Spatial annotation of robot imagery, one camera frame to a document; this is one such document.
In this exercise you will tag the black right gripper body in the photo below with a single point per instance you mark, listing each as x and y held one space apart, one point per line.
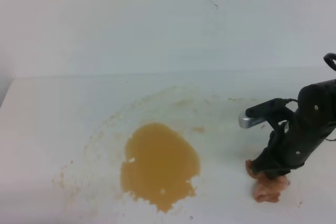
293 141

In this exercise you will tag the pink stained rag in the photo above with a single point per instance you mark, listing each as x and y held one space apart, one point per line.
265 189

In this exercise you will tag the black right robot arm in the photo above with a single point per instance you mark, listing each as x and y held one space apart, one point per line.
321 93

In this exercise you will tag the brown coffee puddle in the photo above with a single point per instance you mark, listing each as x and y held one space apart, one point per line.
159 166

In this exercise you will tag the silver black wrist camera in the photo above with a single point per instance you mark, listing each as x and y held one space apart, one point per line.
273 111

